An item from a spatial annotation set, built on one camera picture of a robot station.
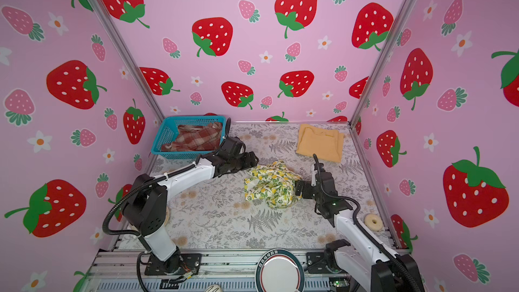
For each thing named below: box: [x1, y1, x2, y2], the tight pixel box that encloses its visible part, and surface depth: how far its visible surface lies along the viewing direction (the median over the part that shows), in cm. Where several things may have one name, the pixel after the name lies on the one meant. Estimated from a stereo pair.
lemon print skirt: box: [243, 160, 303, 209], surface depth 90 cm
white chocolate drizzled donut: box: [204, 283, 224, 292], surface depth 68 cm
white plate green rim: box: [254, 248, 305, 292], surface depth 73 cm
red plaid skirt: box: [160, 121, 222, 152], surface depth 111 cm
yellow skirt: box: [295, 123, 345, 163], surface depth 113 cm
